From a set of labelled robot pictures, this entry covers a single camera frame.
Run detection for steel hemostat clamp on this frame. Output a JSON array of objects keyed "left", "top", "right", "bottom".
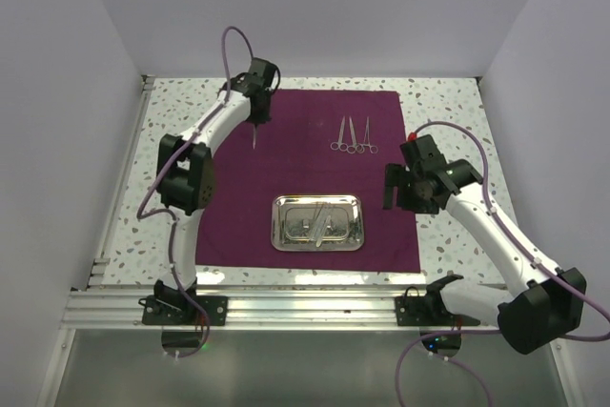
[{"left": 360, "top": 118, "right": 378, "bottom": 154}]

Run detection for steel scissors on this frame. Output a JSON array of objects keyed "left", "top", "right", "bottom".
[
  {"left": 347, "top": 117, "right": 364, "bottom": 153},
  {"left": 330, "top": 117, "right": 348, "bottom": 152}
]

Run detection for purple cloth wrap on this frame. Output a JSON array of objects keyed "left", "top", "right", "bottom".
[{"left": 196, "top": 90, "right": 420, "bottom": 273}]

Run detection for steel tweezers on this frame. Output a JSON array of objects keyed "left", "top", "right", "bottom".
[{"left": 308, "top": 202, "right": 333, "bottom": 243}]

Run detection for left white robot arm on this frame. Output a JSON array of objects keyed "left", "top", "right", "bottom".
[{"left": 153, "top": 58, "right": 281, "bottom": 324}]

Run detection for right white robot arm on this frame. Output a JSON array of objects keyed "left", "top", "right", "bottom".
[{"left": 383, "top": 135, "right": 586, "bottom": 355}]

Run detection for steel instrument tray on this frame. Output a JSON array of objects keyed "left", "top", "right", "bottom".
[{"left": 271, "top": 194, "right": 364, "bottom": 253}]

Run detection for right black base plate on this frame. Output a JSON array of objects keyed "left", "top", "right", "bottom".
[{"left": 394, "top": 285, "right": 481, "bottom": 329}]

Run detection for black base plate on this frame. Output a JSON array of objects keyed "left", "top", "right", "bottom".
[
  {"left": 394, "top": 285, "right": 481, "bottom": 329},
  {"left": 138, "top": 295, "right": 229, "bottom": 326}
]

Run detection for aluminium left rail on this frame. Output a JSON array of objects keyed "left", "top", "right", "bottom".
[{"left": 69, "top": 75, "right": 156, "bottom": 293}]

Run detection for aluminium rail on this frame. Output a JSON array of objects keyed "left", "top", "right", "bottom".
[
  {"left": 61, "top": 285, "right": 563, "bottom": 332},
  {"left": 69, "top": 75, "right": 156, "bottom": 293}
]

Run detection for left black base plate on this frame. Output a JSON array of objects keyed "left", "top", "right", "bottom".
[{"left": 138, "top": 295, "right": 229, "bottom": 326}]

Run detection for aluminium front rail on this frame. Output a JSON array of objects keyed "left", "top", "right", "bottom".
[{"left": 61, "top": 285, "right": 563, "bottom": 332}]

